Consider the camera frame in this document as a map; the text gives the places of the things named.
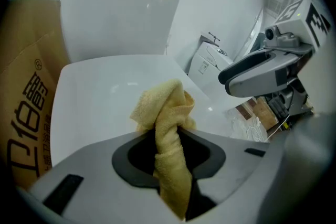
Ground white smart toilet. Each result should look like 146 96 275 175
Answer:
187 35 235 85

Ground black clamp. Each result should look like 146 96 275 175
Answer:
208 31 221 47

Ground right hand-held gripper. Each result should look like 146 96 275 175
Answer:
218 0 331 116

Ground yellow cloth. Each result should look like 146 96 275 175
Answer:
130 78 197 220

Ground white toilet with tank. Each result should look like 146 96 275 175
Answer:
60 0 186 63

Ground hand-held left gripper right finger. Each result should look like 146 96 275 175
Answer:
181 128 274 206

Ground brown wooden platform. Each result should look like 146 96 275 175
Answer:
236 97 279 131

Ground large cardboard box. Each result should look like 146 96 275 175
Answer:
0 0 71 190

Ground person's grey trousers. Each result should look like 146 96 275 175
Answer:
262 112 336 224

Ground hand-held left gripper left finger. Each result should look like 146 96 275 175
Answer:
27 130 182 224

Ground white cable tangle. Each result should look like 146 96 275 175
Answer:
245 116 270 143

